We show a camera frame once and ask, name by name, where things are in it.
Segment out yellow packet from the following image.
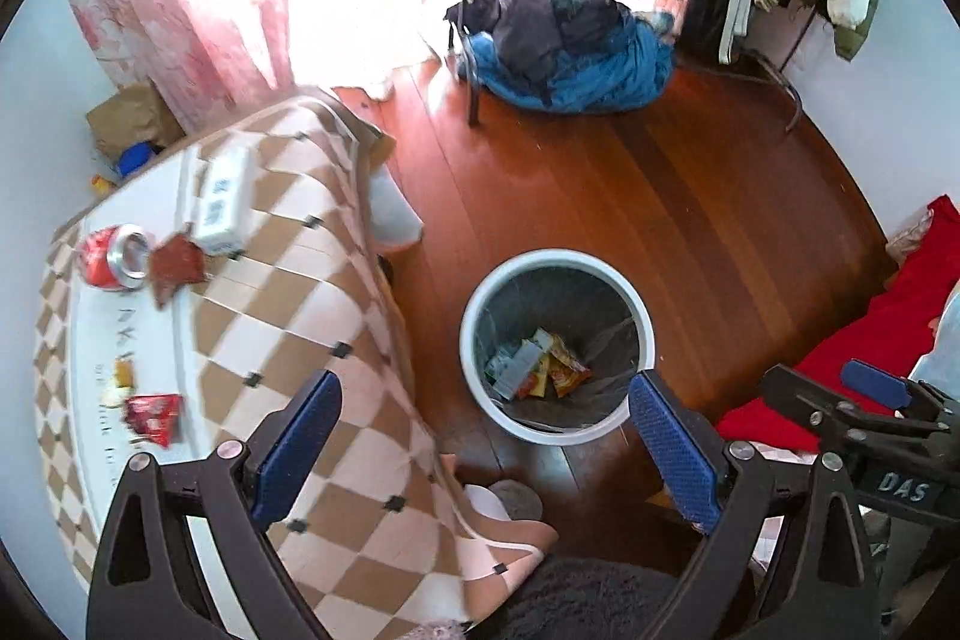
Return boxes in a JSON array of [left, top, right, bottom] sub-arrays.
[[516, 328, 553, 399]]

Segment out black fleece trousers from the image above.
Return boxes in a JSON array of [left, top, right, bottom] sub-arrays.
[[467, 555, 677, 640]]

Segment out white round trash bin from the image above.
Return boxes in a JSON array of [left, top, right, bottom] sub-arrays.
[[459, 248, 656, 447]]

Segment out apple core piece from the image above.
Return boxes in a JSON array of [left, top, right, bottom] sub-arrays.
[[99, 357, 135, 409]]

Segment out orange snack bag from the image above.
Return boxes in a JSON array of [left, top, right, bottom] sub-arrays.
[[548, 335, 592, 398]]

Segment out brown snack wrapper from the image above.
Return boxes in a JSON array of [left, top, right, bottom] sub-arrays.
[[148, 232, 206, 310]]

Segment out crushed red cola can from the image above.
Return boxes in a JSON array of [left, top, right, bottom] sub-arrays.
[[76, 224, 153, 291]]

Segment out grey slipper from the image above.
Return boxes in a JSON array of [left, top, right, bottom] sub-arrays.
[[488, 479, 544, 521]]

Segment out red blanket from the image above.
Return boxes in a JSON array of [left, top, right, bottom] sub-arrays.
[[716, 195, 958, 453]]

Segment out red wrapper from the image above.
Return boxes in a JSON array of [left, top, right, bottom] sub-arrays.
[[124, 393, 182, 448]]

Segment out white barcode carton box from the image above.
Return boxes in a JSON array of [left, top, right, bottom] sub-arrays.
[[190, 146, 259, 257]]

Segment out blue lid white jar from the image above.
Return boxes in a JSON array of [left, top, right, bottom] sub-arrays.
[[116, 142, 158, 179]]

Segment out orange cap bottle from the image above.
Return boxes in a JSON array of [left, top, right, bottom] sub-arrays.
[[89, 175, 116, 198]]

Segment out blue white milk carton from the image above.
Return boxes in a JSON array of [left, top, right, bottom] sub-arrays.
[[485, 339, 544, 401]]

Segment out brown paper bag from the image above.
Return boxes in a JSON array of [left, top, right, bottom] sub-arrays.
[[86, 81, 185, 163]]

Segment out checkered brown tablecloth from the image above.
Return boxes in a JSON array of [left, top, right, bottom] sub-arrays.
[[32, 91, 555, 638]]

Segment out blue clothes pile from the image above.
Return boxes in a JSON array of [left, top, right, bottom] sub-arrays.
[[444, 0, 674, 115]]

